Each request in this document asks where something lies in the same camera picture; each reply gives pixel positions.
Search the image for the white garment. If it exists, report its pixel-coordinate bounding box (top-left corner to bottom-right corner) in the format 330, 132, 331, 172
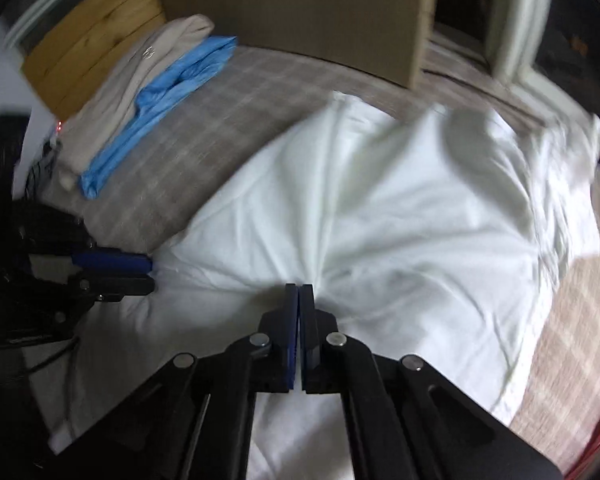
42, 93, 600, 479

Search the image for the beige folded garment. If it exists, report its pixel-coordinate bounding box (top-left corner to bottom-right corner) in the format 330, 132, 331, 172
57, 14, 214, 191

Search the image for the wooden headboard panel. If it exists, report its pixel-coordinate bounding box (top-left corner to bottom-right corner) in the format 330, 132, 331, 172
22, 0, 166, 120

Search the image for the blue folded garment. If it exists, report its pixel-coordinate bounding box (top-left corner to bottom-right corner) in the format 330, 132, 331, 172
79, 36, 238, 200

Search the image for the plaid bed blanket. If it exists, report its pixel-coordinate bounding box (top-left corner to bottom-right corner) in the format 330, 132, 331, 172
43, 47, 600, 471

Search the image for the brown cardboard box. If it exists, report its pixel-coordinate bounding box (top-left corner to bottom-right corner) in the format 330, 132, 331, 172
161, 0, 436, 88

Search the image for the black cable bundle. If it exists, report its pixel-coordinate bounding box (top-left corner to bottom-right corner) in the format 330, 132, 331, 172
24, 123, 64, 201

